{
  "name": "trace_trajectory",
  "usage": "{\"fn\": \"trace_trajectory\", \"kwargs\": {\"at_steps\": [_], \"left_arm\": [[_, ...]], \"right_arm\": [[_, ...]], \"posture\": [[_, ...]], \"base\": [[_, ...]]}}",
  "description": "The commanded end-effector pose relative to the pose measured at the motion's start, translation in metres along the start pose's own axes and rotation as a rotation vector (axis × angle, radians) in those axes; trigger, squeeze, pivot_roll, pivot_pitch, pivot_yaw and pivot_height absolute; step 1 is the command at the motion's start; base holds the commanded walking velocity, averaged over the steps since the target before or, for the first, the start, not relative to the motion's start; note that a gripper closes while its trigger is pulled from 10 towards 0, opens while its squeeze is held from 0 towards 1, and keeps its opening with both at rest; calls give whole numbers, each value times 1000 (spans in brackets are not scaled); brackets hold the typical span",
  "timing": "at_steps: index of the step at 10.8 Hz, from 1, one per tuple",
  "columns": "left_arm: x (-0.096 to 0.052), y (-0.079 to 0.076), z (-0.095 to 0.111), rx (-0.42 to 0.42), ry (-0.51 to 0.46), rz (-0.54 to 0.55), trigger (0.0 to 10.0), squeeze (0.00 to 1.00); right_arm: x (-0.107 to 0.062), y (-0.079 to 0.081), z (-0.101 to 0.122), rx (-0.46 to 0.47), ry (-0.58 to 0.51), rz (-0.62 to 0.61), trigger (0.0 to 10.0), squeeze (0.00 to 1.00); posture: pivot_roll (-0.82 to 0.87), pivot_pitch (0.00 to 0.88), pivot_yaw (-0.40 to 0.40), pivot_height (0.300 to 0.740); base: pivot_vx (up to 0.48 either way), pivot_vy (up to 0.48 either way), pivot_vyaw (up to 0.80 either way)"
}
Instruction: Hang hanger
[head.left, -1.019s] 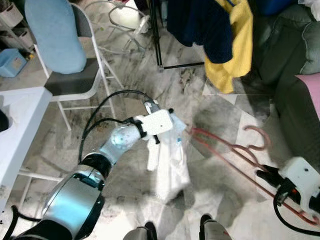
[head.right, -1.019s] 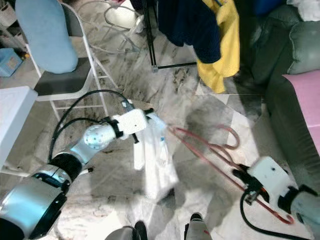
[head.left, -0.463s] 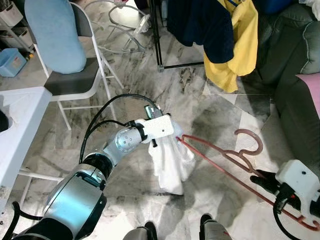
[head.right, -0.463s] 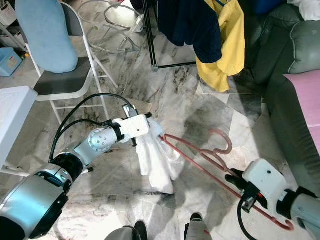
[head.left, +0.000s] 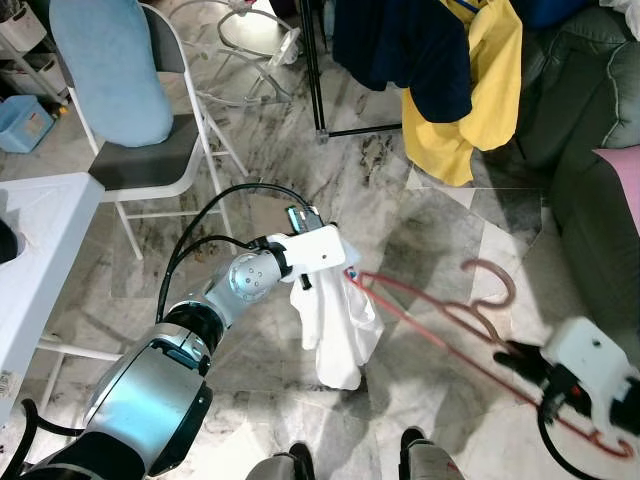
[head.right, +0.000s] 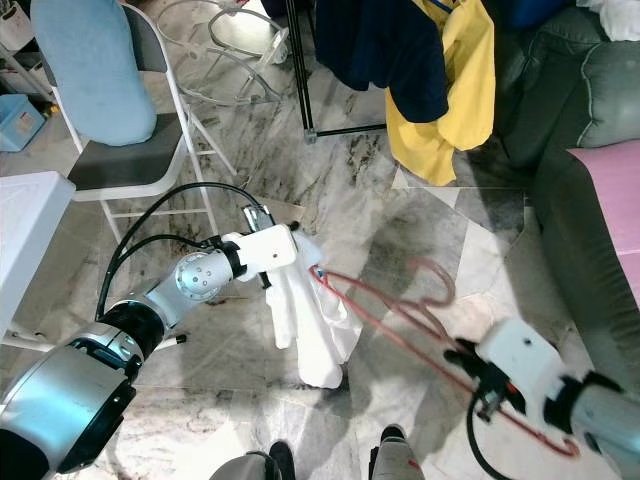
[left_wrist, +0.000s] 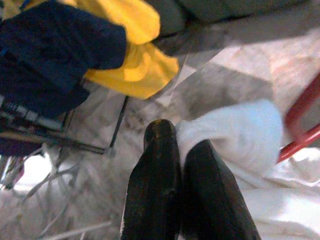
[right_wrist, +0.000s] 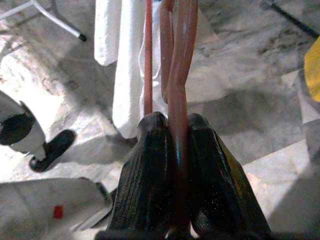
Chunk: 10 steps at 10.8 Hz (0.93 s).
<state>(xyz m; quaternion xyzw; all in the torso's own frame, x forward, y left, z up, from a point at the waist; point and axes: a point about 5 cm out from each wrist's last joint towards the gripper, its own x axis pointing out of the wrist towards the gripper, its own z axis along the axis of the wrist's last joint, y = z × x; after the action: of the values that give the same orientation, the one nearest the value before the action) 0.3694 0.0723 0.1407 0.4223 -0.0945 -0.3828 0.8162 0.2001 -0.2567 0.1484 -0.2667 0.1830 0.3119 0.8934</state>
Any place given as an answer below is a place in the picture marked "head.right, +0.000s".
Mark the light blue chair cushion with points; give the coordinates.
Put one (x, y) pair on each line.
(90, 70)

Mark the flat brown cardboard piece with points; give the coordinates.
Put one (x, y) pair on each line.
(292, 210)

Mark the white plastic folding table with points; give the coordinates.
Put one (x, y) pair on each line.
(30, 220)

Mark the navy blue garment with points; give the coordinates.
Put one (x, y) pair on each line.
(380, 50)

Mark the pink cushion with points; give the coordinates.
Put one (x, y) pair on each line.
(610, 200)

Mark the dark green leather sofa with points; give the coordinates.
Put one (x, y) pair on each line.
(560, 120)

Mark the white shirt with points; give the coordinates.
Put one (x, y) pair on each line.
(310, 330)

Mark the grey robot leg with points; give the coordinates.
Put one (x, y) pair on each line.
(255, 465)
(400, 460)

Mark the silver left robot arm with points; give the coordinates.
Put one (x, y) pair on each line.
(60, 400)

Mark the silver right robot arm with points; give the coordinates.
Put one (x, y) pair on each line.
(610, 425)

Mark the blue plastic crate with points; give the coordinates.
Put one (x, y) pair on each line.
(550, 10)

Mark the white drawer shelf unit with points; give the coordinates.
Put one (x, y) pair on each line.
(15, 25)

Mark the light blue plastic tub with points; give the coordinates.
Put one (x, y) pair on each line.
(20, 125)

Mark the black metal clothes rack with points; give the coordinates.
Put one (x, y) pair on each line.
(302, 80)

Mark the crumpled white cloth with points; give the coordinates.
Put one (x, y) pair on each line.
(620, 15)

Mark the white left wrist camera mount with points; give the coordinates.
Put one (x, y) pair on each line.
(270, 250)

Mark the yellow shirt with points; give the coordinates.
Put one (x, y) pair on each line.
(465, 100)

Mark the red clothes hanger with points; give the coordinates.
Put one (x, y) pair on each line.
(452, 285)

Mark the white folding chair grey seat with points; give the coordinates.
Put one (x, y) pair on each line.
(125, 165)

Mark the grey robot right leg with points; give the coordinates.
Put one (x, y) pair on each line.
(400, 460)

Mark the grey robot left leg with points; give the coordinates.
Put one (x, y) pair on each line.
(255, 465)

